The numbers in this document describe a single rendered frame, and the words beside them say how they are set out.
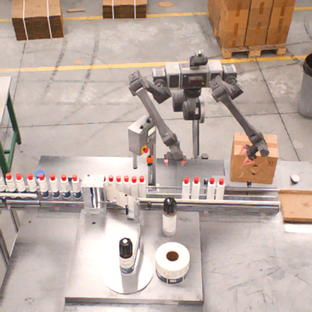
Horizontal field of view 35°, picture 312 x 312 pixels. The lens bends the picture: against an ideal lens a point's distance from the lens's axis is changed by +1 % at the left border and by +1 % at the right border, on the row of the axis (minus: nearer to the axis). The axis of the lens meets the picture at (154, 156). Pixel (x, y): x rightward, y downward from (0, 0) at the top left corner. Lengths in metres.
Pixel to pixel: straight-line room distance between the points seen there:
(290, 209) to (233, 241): 0.50
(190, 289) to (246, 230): 0.63
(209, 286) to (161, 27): 4.81
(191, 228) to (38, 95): 3.25
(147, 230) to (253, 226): 0.71
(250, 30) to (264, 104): 1.10
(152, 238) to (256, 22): 3.88
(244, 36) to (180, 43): 0.89
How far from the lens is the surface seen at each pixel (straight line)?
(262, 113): 5.71
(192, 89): 3.58
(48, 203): 3.52
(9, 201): 3.57
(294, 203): 3.61
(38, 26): 7.02
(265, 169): 3.56
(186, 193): 3.36
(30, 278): 3.20
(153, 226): 3.28
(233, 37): 6.48
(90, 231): 3.28
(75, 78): 6.22
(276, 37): 6.66
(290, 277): 3.22
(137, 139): 3.07
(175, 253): 2.99
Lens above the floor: 3.43
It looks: 43 degrees down
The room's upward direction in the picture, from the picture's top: straight up
